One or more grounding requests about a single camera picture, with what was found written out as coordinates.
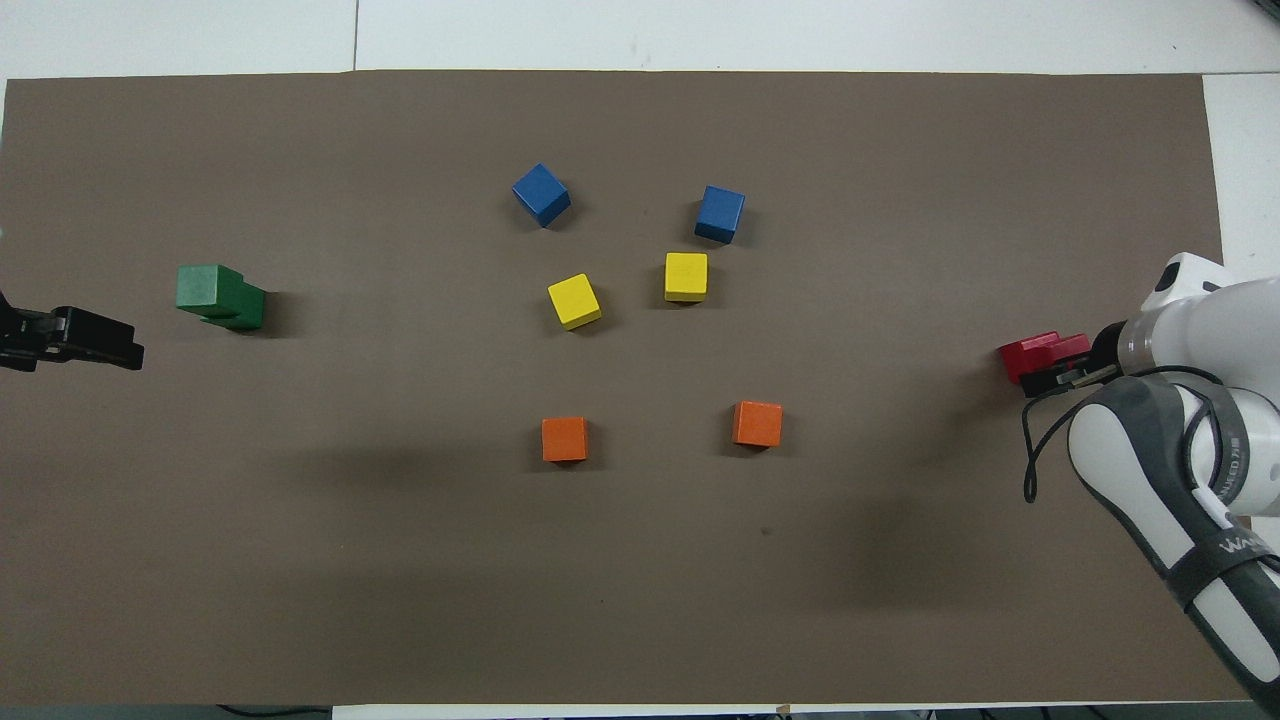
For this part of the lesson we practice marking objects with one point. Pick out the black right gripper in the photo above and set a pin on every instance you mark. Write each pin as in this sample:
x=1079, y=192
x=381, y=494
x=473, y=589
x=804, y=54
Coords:
x=1107, y=348

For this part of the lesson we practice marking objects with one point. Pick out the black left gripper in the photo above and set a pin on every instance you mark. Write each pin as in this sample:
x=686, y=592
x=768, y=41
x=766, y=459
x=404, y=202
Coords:
x=25, y=335

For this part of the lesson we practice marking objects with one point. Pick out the green wooden block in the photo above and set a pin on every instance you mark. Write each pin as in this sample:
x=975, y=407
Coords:
x=200, y=285
x=245, y=305

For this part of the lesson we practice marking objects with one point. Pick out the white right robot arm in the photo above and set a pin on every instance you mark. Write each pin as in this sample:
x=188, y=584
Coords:
x=1200, y=330

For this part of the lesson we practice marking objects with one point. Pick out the orange wooden block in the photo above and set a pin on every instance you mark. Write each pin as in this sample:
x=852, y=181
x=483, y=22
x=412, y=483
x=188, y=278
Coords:
x=757, y=424
x=565, y=439

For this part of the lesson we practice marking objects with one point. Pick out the blue wooden block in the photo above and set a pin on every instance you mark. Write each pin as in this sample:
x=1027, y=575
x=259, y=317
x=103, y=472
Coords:
x=720, y=212
x=541, y=194

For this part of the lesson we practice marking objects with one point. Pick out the yellow wooden block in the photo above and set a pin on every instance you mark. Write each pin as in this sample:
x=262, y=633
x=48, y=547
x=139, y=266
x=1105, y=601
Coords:
x=686, y=276
x=574, y=300

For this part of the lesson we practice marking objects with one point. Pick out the brown table mat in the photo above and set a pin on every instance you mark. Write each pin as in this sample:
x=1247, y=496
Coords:
x=640, y=560

